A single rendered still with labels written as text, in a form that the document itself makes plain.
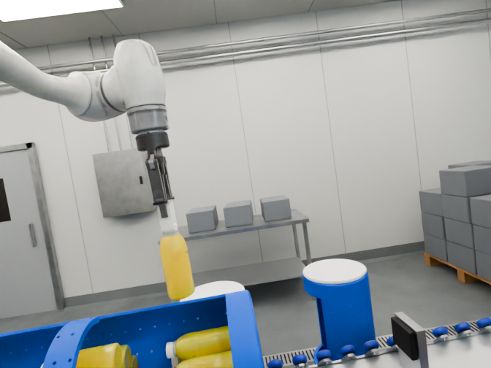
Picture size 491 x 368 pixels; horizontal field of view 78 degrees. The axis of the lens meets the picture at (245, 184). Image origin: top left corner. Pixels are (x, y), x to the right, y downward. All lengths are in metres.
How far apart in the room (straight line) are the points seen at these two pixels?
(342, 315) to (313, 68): 3.47
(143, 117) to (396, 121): 4.15
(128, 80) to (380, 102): 4.07
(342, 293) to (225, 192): 2.90
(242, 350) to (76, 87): 0.70
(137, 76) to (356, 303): 1.16
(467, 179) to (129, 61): 3.33
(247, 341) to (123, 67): 0.66
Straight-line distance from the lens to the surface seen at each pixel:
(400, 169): 4.64
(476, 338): 1.28
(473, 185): 3.69
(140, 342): 1.06
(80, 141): 4.49
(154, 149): 0.72
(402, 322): 1.01
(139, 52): 0.76
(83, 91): 0.82
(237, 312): 0.78
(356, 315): 1.44
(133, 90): 0.74
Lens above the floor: 1.57
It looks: 4 degrees down
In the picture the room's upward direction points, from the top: 8 degrees counter-clockwise
